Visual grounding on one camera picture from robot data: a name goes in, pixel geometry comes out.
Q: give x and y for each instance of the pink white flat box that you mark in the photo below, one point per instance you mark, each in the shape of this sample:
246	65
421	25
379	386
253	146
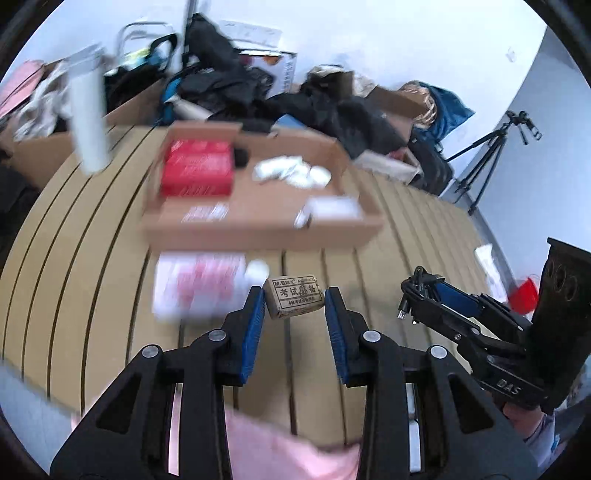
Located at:
198	284

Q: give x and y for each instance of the black cloth pile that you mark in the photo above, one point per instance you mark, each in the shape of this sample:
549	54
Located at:
217	90

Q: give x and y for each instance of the black tripod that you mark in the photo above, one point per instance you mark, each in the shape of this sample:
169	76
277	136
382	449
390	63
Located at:
494	147

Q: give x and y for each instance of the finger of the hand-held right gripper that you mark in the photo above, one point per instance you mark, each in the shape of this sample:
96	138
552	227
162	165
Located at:
455	297
443	318

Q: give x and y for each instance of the person's right forearm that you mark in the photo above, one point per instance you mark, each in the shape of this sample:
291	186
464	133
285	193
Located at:
556	429

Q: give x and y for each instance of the printed appliance box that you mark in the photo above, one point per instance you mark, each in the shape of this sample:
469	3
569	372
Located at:
281	67

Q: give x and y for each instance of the black jacket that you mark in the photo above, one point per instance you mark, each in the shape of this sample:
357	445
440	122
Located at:
351	120

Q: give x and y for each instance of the pink white paper sheets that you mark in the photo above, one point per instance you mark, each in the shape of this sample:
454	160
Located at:
489	263

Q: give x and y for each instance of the white thermos bottle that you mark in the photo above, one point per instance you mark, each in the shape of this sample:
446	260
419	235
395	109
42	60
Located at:
90	120

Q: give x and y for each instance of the small brown eraser box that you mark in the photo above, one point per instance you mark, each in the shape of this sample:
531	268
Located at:
293	297

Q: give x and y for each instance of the black bag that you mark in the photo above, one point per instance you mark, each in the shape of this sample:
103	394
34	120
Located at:
207	50

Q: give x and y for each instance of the cardboard tray box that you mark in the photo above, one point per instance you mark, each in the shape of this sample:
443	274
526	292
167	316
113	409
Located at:
258	226

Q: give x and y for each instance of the blue bag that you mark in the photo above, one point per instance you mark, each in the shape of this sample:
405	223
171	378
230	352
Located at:
452	108

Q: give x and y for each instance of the black blue backpack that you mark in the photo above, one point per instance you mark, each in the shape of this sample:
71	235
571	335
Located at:
134	78

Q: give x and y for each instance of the red box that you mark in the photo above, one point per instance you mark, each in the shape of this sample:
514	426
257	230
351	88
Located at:
196	168

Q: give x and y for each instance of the black item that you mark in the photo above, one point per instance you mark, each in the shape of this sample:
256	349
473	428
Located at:
239	157

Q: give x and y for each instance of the person's right hand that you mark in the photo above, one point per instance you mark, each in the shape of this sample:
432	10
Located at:
519	417

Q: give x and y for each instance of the white cloth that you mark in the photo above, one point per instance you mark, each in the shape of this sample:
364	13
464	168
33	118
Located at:
44	101

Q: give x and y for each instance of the white stool frame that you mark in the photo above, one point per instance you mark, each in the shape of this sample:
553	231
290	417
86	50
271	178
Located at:
138	30

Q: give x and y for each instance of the clear plastic box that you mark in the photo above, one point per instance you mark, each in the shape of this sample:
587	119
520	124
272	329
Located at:
330	210

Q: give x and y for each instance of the white wrappers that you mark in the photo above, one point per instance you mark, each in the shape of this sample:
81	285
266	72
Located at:
277	168

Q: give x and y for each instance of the large cardboard box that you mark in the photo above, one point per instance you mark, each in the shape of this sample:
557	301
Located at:
55	154

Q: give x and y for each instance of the wicker basket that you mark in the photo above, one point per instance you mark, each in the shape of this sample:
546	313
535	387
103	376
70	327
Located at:
425	108

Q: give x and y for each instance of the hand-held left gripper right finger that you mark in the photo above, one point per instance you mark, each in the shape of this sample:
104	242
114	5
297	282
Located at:
336	341

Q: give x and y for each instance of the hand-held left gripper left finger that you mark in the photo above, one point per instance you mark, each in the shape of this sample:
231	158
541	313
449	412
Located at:
251	332

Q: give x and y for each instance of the pink jacket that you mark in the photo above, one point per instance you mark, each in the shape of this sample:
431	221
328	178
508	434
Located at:
286	454

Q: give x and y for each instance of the red plastic bag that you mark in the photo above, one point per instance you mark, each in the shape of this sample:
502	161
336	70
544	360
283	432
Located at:
524	295

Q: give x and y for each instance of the wall switch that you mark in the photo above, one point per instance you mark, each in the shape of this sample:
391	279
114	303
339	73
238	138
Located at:
511	54

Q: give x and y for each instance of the wall sockets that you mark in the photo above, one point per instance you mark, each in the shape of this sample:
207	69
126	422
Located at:
251	30

